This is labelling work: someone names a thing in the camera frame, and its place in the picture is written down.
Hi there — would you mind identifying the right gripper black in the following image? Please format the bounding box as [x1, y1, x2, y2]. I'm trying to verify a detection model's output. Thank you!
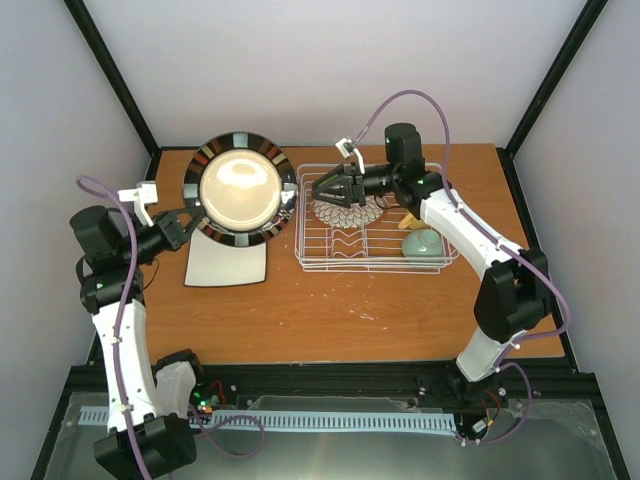
[310, 163, 398, 210]

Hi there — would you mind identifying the patterned round plate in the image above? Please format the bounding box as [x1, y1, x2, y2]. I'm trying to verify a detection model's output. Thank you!
[312, 197, 383, 229]

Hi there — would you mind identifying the white square plate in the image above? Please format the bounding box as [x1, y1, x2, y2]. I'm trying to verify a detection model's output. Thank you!
[184, 230, 267, 288]

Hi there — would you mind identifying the white wire dish rack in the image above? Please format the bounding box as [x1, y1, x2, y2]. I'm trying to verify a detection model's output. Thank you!
[295, 163, 459, 274]

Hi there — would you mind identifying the yellow ceramic mug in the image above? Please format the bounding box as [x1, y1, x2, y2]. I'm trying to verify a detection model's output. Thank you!
[397, 213, 430, 232]

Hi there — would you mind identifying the dark brown round plate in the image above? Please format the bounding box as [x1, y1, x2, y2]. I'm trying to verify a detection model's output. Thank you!
[182, 131, 298, 248]

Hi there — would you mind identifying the light green ceramic bowl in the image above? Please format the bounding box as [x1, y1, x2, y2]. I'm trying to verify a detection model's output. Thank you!
[401, 228, 444, 260]

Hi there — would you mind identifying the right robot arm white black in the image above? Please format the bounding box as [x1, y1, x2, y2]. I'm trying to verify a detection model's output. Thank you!
[312, 123, 551, 382]

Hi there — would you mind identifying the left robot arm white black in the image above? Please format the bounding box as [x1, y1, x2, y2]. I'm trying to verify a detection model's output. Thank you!
[70, 205, 208, 479]

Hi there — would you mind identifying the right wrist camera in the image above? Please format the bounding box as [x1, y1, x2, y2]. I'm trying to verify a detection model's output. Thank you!
[335, 137, 365, 174]

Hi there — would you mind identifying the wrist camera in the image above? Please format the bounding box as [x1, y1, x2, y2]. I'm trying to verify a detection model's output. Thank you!
[335, 137, 365, 174]
[117, 181, 158, 227]

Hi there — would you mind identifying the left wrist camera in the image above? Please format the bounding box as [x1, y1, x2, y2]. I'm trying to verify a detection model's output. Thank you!
[117, 181, 158, 227]

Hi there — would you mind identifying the black frame rail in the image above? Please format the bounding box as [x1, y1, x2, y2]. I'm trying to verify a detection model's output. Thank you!
[62, 359, 604, 413]

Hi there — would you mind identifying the light blue cable duct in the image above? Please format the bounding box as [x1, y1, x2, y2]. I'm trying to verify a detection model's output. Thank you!
[77, 406, 457, 435]

